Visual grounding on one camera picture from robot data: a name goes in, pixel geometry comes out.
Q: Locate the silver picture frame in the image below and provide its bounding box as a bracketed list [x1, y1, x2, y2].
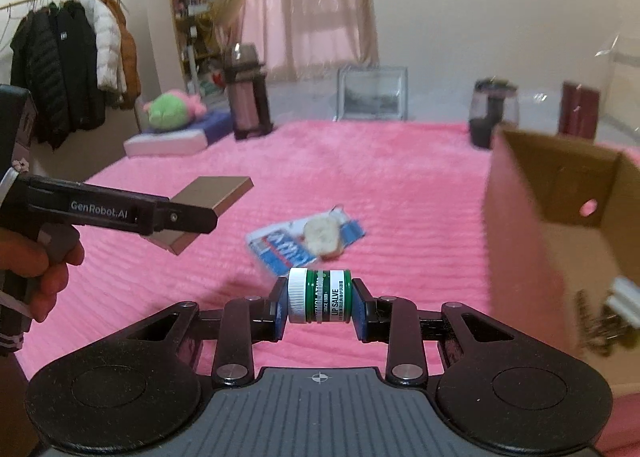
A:
[336, 64, 408, 123]

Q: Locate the beige curtain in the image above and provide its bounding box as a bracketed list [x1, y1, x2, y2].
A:
[220, 0, 379, 83]

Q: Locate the tan rectangular block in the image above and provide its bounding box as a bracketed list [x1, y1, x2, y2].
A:
[145, 176, 253, 255]

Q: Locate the metal clothes rack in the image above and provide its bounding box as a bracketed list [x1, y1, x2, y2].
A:
[0, 0, 146, 133]

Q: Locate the glass jar with dark lid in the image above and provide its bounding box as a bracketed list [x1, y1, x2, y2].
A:
[468, 78, 520, 149]

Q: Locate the maroon metal canister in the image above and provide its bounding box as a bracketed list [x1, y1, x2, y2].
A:
[557, 81, 601, 142]

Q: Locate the green lip salve jar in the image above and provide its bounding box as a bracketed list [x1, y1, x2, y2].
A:
[286, 267, 355, 325]

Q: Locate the blue white cushion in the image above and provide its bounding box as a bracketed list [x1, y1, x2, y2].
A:
[123, 110, 235, 159]

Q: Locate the white puffer jacket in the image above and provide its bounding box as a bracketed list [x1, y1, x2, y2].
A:
[80, 0, 123, 98]

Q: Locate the black puffer jacket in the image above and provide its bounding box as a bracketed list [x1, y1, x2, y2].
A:
[47, 0, 107, 138]
[10, 12, 58, 150]

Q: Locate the brown cardboard box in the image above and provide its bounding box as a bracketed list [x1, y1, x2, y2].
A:
[486, 128, 640, 400]

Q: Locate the brown hair claw clip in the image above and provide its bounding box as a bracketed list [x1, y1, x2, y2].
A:
[575, 289, 631, 355]

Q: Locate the blue white packet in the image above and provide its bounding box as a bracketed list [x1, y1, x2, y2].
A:
[245, 220, 321, 279]

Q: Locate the white power adapter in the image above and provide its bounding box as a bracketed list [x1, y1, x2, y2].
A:
[602, 276, 640, 328]

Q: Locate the pink ribbed blanket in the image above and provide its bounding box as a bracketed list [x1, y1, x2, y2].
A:
[15, 120, 640, 453]

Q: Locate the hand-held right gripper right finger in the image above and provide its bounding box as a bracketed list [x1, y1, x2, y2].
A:
[351, 278, 519, 388]

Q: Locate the blue binder clip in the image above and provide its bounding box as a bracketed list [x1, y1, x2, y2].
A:
[327, 206, 368, 250]

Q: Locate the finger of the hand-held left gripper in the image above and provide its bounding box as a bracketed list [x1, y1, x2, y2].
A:
[142, 196, 219, 237]

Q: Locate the green plush toy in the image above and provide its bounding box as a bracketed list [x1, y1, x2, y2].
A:
[142, 91, 208, 133]

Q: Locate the person's left hand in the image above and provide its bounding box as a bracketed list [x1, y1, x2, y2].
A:
[0, 228, 86, 324]

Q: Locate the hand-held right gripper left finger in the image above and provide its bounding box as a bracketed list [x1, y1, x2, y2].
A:
[119, 282, 288, 388]

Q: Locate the white oval case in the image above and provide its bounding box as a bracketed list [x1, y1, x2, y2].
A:
[304, 216, 346, 259]

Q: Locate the brown puffer jacket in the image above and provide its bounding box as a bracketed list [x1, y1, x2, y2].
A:
[97, 0, 142, 110]

